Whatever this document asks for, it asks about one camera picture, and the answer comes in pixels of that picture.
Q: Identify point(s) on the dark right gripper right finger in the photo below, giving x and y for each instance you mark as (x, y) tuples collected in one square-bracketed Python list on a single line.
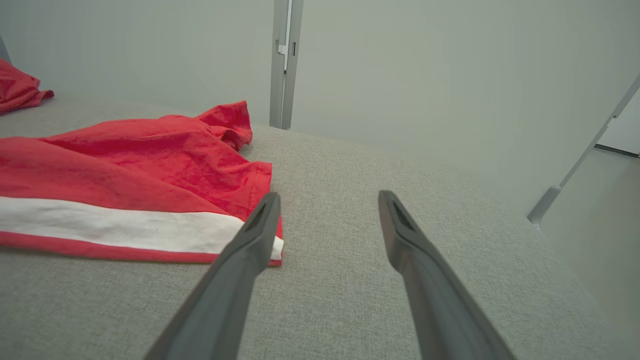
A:
[(440, 310)]

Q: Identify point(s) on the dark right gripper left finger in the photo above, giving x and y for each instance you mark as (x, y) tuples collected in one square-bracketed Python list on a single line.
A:
[(225, 300)]

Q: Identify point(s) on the red white-striped shorts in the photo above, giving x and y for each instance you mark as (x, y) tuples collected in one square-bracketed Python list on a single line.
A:
[(125, 165)]

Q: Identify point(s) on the red white jersey shirt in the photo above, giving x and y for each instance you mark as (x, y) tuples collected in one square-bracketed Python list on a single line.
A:
[(17, 90)]

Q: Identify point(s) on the grey slanted frame leg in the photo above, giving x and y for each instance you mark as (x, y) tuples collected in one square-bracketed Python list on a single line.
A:
[(545, 202)]

